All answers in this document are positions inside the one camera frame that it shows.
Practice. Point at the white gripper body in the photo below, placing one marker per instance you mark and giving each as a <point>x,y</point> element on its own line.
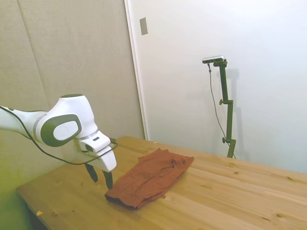
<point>106,161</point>

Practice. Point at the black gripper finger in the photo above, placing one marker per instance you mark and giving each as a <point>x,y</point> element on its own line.
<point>108,179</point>
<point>92,173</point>

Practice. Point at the rust brown shorts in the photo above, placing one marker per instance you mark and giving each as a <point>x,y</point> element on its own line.
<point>151,177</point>

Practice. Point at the small orange scrap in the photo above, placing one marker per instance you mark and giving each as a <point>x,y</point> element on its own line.
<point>39,212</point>

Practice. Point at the white door frame trim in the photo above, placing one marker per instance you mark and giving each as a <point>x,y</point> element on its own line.
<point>137,72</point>

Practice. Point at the dark green camera stand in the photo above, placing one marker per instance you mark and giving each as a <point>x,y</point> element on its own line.
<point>225,91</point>

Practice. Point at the grey wall plate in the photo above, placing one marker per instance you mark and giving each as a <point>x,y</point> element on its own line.
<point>144,26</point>

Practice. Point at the silver camera on stand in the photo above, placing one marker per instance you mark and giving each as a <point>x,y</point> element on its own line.
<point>213,59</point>

